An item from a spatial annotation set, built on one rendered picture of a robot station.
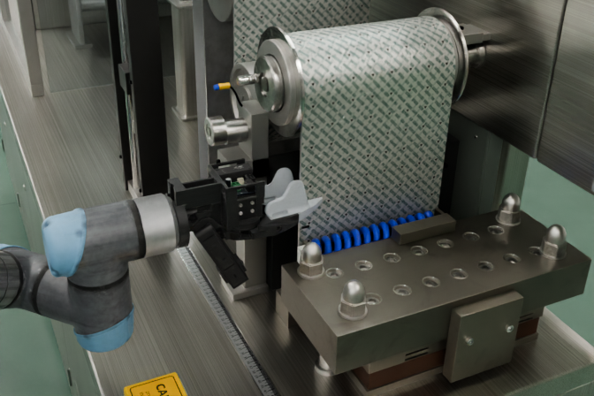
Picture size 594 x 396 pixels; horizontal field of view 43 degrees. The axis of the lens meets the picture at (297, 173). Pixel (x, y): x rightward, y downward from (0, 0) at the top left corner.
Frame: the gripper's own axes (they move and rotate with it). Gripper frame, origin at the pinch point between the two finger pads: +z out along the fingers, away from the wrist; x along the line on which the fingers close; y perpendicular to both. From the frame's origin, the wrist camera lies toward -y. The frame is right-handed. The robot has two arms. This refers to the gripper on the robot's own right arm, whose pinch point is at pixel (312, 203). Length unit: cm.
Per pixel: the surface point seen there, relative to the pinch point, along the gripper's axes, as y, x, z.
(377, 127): 10.0, -0.3, 9.6
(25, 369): -109, 111, -39
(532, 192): -109, 136, 181
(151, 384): -16.5, -7.7, -26.0
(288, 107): 14.6, 0.9, -3.4
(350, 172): 3.8, -0.3, 5.7
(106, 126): -19, 78, -13
